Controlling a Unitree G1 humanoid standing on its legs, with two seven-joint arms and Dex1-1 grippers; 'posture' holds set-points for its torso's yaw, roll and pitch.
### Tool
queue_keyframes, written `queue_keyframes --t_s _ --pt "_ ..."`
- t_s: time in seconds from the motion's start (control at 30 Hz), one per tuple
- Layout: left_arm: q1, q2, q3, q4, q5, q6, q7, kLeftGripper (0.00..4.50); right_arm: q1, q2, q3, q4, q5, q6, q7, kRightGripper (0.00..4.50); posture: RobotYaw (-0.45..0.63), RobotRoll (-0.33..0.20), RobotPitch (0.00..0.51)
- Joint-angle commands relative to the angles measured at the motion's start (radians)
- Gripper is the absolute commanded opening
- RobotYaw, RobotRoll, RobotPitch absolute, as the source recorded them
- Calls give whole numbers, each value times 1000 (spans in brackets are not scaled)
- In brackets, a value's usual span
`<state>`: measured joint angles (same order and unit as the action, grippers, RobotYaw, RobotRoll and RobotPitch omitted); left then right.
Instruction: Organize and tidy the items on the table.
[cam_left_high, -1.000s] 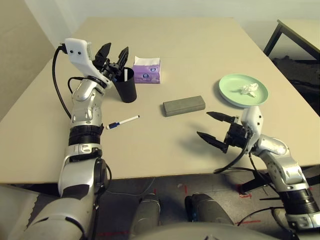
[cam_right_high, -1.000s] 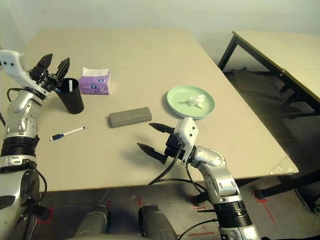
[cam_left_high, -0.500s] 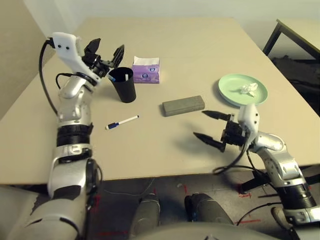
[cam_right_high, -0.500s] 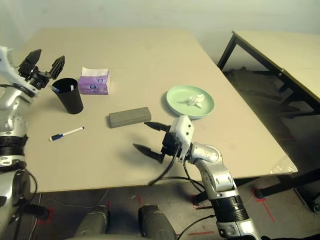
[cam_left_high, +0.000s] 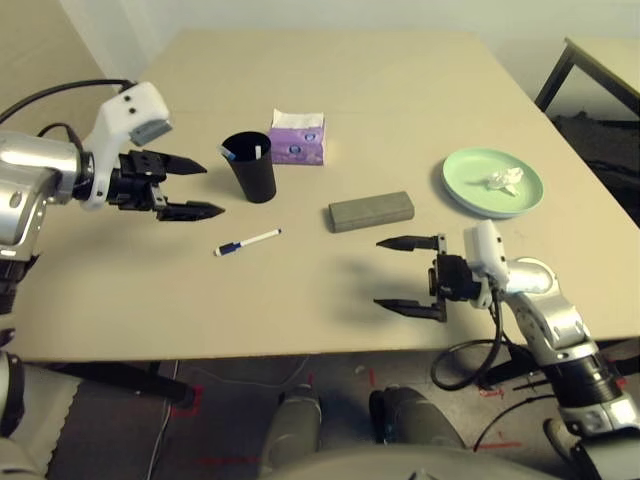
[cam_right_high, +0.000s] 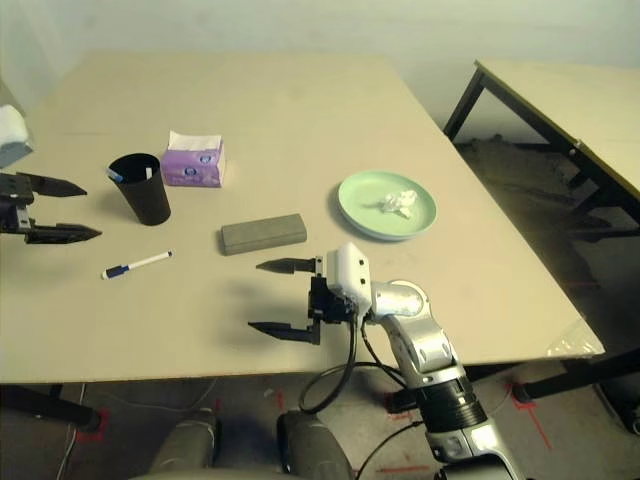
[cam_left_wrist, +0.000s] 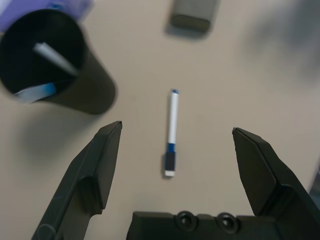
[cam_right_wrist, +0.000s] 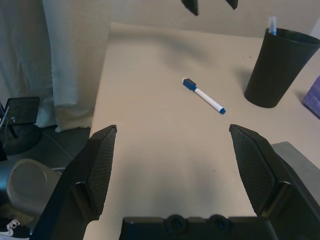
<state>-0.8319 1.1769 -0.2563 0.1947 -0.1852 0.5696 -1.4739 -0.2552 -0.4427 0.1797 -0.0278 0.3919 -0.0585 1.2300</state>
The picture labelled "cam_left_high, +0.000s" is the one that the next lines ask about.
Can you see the white tissue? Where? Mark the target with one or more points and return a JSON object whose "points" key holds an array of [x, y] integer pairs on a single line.
{"points": [[505, 179]]}

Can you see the black metal table leg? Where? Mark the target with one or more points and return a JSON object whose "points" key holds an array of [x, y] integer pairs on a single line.
{"points": [[115, 377]]}

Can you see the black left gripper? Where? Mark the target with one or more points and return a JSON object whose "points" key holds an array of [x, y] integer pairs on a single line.
{"points": [[137, 180]]}

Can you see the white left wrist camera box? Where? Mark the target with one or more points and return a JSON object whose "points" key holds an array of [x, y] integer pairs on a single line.
{"points": [[130, 112]]}

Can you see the grey robot torso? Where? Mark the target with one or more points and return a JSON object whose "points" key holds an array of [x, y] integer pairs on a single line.
{"points": [[425, 465]]}

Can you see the grey robot left leg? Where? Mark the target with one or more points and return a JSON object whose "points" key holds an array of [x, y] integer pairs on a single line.
{"points": [[292, 430]]}

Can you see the light green plastic plate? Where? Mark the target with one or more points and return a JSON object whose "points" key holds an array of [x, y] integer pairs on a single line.
{"points": [[465, 175]]}

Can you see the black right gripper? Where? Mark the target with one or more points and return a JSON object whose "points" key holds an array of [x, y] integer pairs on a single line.
{"points": [[457, 280]]}

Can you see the blue capped pen in cup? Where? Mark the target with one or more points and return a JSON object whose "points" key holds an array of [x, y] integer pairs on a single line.
{"points": [[229, 152]]}

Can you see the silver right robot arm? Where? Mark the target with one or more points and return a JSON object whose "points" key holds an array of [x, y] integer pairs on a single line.
{"points": [[555, 325]]}

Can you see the black tapered cup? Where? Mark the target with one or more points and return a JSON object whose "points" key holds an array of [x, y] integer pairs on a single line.
{"points": [[257, 180]]}

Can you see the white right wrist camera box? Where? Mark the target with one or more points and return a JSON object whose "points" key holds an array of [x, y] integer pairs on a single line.
{"points": [[487, 250]]}

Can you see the black framed side table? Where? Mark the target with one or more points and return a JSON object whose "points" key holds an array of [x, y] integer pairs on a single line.
{"points": [[600, 65]]}

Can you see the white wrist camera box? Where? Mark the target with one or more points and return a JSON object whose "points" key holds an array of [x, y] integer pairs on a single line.
{"points": [[130, 112], [487, 250]]}

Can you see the grey robot right leg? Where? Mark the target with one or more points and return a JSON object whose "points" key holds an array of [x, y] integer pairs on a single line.
{"points": [[415, 420]]}

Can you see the purple tissue pack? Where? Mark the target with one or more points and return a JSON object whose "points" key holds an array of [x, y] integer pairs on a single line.
{"points": [[300, 145]]}

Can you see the grey glasses case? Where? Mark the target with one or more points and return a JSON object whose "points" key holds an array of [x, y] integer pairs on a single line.
{"points": [[372, 212]]}

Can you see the white marker blue cap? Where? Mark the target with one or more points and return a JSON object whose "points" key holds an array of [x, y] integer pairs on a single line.
{"points": [[250, 241]]}

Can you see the grey robot leg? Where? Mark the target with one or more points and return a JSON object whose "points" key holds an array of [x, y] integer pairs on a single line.
{"points": [[292, 430], [415, 420]]}

